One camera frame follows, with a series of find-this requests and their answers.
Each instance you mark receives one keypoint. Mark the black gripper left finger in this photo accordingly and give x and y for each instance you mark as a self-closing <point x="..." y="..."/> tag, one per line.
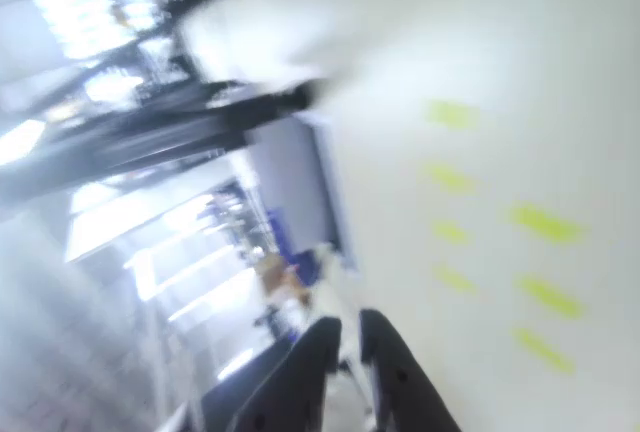
<point x="290" y="392"/>

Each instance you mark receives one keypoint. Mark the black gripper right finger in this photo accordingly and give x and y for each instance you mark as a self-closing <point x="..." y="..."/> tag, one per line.
<point x="400" y="392"/>

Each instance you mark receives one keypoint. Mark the blue object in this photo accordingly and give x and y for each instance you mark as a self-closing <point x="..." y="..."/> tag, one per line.
<point x="285" y="237"/>

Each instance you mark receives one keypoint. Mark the black furniture frame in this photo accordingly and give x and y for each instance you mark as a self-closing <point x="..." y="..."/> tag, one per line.
<point x="175" y="132"/>

